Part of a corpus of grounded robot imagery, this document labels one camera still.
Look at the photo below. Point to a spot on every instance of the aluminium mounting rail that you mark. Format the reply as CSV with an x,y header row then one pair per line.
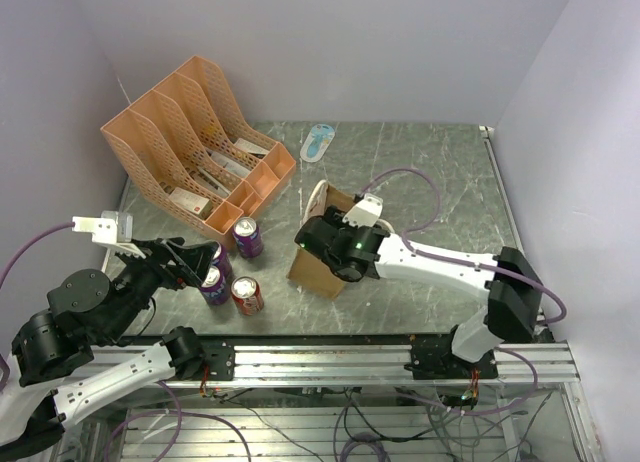
x,y
283,366

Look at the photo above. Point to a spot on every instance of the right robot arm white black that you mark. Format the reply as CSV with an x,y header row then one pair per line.
x,y
504,284

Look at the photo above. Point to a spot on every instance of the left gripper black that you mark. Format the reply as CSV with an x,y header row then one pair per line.
x,y
191,259

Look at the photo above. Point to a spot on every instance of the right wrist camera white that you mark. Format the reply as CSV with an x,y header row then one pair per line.
x,y
365,213

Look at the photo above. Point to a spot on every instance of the blue white blister pack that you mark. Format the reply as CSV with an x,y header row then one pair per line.
x,y
317,142

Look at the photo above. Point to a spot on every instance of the purple soda can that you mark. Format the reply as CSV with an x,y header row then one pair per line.
x,y
214,288
248,238
220,260

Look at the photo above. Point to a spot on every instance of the canvas bag brown printed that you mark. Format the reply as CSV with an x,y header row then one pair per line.
x,y
312,274

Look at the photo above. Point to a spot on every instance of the white box in organizer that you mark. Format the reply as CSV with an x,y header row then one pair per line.
x,y
251,148

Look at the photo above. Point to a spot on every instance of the red soda can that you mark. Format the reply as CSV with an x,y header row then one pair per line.
x,y
246,294

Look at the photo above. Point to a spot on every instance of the white red box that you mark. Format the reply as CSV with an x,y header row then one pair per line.
x,y
193,203

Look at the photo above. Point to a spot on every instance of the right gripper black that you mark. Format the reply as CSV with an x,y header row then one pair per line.
x,y
334,217

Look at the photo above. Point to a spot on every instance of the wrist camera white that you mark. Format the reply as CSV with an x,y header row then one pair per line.
x,y
365,213
112,230

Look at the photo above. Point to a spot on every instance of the orange plastic file organizer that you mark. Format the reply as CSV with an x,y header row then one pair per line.
x,y
181,133

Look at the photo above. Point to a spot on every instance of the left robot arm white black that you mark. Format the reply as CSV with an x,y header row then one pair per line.
x,y
86,311

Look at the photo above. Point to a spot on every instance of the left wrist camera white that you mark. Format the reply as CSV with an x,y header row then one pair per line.
x,y
112,230

